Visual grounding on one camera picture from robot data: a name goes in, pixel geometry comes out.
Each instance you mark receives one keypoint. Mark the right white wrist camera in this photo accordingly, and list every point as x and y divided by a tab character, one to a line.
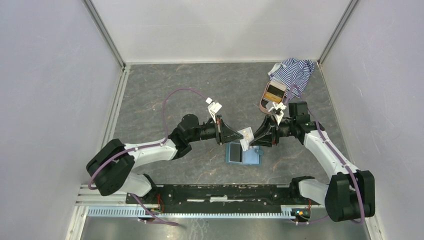
276	110

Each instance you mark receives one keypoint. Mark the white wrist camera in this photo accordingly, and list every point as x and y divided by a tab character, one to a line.
276	110
213	108

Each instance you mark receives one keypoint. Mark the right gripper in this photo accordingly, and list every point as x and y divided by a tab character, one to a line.
267	134

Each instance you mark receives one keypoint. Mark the white credit card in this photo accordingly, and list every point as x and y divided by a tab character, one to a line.
247	138

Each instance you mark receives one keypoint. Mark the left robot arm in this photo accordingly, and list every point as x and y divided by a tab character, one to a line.
112	168

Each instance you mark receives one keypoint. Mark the striped blue white cloth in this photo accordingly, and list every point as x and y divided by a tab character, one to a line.
293	73

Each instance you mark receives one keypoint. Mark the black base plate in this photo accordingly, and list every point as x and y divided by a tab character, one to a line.
224	198

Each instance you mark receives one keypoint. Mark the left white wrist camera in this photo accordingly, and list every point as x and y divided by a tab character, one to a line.
213	108

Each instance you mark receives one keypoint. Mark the light blue cable duct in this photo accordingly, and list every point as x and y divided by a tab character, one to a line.
139	212

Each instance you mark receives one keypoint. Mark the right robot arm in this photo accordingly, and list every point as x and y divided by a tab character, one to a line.
350	193

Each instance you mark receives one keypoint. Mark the pink card box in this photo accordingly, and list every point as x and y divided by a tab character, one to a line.
274	92

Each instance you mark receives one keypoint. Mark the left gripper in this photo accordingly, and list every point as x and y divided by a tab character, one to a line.
224	134

